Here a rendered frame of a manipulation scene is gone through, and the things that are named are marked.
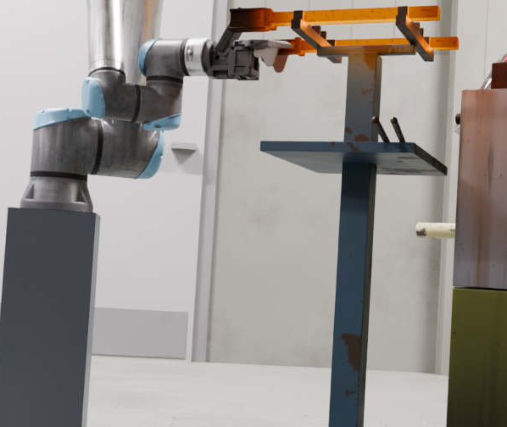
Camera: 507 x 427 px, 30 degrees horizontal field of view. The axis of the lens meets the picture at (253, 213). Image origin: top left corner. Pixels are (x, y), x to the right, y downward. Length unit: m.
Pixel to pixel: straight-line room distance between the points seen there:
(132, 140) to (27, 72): 2.21
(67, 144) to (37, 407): 0.67
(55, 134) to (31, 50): 2.24
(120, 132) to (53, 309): 0.49
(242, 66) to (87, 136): 0.50
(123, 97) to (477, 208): 0.84
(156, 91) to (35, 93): 2.44
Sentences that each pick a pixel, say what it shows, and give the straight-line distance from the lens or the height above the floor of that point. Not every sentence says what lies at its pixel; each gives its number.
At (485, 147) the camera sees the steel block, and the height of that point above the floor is 0.78.
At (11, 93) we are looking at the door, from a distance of 4.67.
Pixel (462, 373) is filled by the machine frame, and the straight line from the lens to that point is 2.16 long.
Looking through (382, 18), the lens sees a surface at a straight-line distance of 1.88.
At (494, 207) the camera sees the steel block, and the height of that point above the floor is 0.65.
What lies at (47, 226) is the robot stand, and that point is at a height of 0.56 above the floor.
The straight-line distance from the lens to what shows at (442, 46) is 2.10.
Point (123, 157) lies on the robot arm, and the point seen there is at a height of 0.75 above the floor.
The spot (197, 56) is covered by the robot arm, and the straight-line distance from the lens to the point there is 2.22.
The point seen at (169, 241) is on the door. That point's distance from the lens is 4.55.
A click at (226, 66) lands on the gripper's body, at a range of 2.22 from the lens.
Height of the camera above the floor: 0.50
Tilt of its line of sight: 3 degrees up
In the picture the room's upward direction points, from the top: 3 degrees clockwise
